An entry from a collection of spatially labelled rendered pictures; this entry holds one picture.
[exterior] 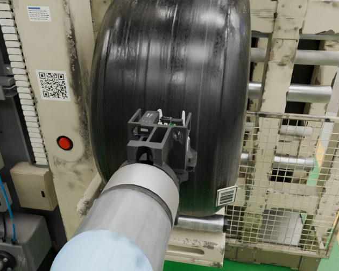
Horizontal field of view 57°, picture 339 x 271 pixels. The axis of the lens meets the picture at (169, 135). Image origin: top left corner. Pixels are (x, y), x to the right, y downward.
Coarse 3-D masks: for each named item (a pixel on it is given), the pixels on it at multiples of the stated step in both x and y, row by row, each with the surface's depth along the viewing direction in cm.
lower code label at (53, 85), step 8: (40, 72) 73; (48, 72) 72; (56, 72) 72; (64, 72) 71; (40, 80) 74; (48, 80) 73; (56, 80) 73; (64, 80) 72; (40, 88) 75; (48, 88) 74; (56, 88) 74; (64, 88) 74; (48, 96) 75; (56, 96) 75; (64, 96) 75
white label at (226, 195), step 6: (234, 186) 58; (222, 192) 59; (228, 192) 59; (234, 192) 60; (216, 198) 60; (222, 198) 60; (228, 198) 61; (234, 198) 62; (216, 204) 62; (222, 204) 62
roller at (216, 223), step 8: (184, 216) 78; (192, 216) 78; (208, 216) 78; (216, 216) 78; (224, 216) 78; (184, 224) 78; (192, 224) 78; (200, 224) 77; (208, 224) 77; (216, 224) 77; (224, 224) 77; (224, 232) 77
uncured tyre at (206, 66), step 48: (144, 0) 57; (192, 0) 55; (240, 0) 58; (96, 48) 57; (144, 48) 53; (192, 48) 51; (240, 48) 53; (96, 96) 55; (144, 96) 52; (192, 96) 51; (240, 96) 53; (96, 144) 59; (192, 144) 53; (240, 144) 56; (192, 192) 58
